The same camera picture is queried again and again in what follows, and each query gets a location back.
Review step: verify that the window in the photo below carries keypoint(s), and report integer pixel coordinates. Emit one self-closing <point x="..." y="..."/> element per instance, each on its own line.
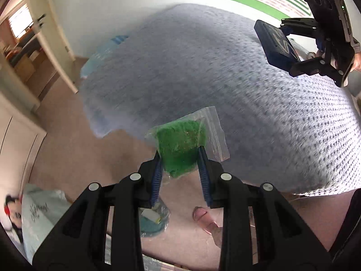
<point x="21" y="21"/>

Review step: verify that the teal plastic bag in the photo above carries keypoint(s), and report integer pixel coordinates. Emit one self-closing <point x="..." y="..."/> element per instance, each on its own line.
<point x="151" y="227"/>

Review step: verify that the cream door frame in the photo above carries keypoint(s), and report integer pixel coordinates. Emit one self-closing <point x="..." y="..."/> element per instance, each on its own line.
<point x="60" y="48"/>

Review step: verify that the pale blue printed bag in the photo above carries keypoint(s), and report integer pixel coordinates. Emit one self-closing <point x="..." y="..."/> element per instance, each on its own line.
<point x="42" y="211"/>

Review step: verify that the light blue striped cloth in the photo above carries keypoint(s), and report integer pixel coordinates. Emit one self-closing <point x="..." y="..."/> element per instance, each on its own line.
<point x="101" y="53"/>

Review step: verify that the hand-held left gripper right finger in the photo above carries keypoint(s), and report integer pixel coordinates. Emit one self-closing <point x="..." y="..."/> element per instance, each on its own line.
<point x="204" y="180"/>

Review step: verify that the person's left hand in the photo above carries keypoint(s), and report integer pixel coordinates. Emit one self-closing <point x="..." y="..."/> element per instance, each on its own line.
<point x="207" y="223"/>

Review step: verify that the cartoon printed cloth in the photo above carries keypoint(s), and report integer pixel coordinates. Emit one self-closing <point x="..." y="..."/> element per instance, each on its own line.
<point x="12" y="214"/>

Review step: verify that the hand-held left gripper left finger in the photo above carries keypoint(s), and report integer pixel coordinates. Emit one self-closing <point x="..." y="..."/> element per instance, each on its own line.
<point x="156" y="180"/>

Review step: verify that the white wardrobe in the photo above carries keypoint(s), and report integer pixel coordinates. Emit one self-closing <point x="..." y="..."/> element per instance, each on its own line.
<point x="17" y="146"/>

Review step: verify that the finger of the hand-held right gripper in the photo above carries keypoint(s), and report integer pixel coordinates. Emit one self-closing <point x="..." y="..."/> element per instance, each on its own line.
<point x="301" y="25"/>
<point x="310" y="66"/>

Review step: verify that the blue-grey knitted blanket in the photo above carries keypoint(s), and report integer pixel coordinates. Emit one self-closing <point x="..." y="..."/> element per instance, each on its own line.
<point x="197" y="76"/>

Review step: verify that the person's right hand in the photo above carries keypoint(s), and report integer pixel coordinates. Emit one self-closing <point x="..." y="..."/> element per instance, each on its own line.
<point x="357" y="62"/>

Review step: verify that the dark blue pack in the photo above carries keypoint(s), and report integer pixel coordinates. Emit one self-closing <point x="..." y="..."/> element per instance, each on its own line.
<point x="275" y="50"/>

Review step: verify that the bag of green clay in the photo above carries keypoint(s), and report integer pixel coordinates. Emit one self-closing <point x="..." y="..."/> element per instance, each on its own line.
<point x="177" y="146"/>

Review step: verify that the person's dark trouser leg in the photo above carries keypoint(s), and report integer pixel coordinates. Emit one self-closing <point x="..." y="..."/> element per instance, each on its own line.
<point x="349" y="231"/>

